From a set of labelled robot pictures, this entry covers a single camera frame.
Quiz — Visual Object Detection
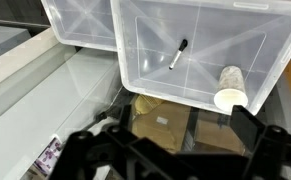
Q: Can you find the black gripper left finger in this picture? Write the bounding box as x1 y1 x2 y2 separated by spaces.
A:
48 104 186 180

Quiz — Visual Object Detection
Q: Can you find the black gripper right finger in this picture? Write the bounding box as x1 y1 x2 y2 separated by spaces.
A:
230 105 291 180

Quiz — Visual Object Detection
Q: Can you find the black whiteboard marker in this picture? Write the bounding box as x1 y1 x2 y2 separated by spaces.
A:
168 38 189 71

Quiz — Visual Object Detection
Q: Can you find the large open cardboard box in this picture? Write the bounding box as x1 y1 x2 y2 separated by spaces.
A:
131 94 253 156

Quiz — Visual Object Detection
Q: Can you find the straw broom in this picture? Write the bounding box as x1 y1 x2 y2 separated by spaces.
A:
134 94 166 116

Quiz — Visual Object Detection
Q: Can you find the purple print white box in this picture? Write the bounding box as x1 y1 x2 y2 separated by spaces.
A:
33 136 64 176

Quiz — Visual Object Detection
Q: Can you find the small clear plastic bin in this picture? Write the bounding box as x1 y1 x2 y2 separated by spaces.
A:
40 0 119 53

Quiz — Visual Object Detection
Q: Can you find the glass partition frame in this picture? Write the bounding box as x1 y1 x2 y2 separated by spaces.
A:
0 27 78 129

